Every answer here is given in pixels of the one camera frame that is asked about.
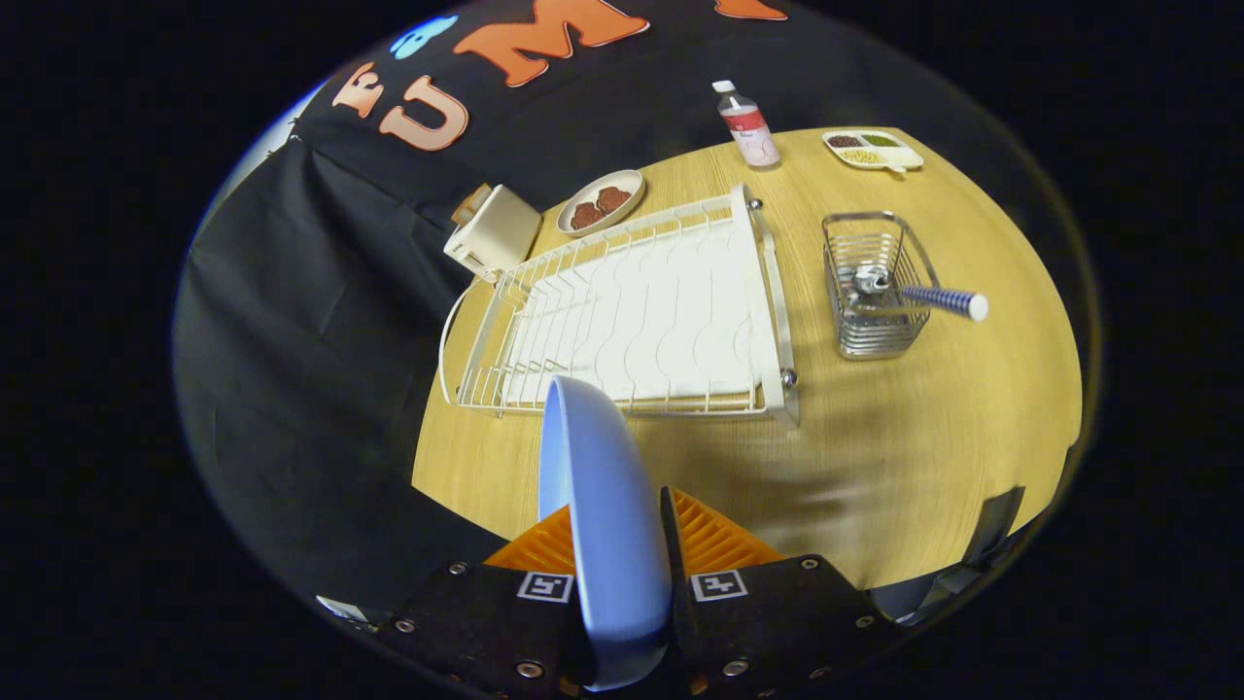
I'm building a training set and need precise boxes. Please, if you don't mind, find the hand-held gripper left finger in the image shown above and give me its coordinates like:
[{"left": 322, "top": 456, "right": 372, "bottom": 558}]
[{"left": 374, "top": 504, "right": 596, "bottom": 700}]

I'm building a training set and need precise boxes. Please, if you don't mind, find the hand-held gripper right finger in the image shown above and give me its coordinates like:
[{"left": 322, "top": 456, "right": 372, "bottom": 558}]
[{"left": 659, "top": 485, "right": 903, "bottom": 700}]

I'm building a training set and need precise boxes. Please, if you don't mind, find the blue plate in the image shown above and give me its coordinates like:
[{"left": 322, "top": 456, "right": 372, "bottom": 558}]
[{"left": 537, "top": 375, "right": 674, "bottom": 692}]

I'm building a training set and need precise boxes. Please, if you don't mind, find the white wire dish rack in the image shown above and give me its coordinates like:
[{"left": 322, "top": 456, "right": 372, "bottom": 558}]
[{"left": 439, "top": 184, "right": 802, "bottom": 429}]

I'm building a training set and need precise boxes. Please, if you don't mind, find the silver wire basket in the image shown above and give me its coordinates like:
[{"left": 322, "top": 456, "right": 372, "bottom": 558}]
[{"left": 822, "top": 211, "right": 941, "bottom": 362}]

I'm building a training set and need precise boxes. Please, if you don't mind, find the spoon with striped blue handle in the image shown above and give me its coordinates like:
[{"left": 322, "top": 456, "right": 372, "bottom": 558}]
[{"left": 851, "top": 265, "right": 990, "bottom": 323}]

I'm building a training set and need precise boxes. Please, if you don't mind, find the beige plate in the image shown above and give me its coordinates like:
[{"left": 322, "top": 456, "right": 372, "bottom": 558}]
[{"left": 556, "top": 169, "right": 646, "bottom": 238}]

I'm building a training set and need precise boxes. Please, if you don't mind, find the white divided dish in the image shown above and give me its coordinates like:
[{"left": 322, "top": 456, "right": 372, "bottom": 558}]
[{"left": 822, "top": 129, "right": 925, "bottom": 175}]

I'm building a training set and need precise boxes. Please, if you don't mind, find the black backdrop cloth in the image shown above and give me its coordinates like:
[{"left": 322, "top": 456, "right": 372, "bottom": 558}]
[{"left": 173, "top": 0, "right": 1104, "bottom": 633}]

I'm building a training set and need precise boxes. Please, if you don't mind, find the white toaster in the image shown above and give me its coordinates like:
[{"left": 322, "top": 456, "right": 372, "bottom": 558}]
[{"left": 444, "top": 184, "right": 543, "bottom": 283}]

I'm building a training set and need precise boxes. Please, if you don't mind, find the plastic bottle with red label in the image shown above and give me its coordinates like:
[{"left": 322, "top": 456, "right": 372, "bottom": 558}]
[{"left": 711, "top": 80, "right": 781, "bottom": 170}]

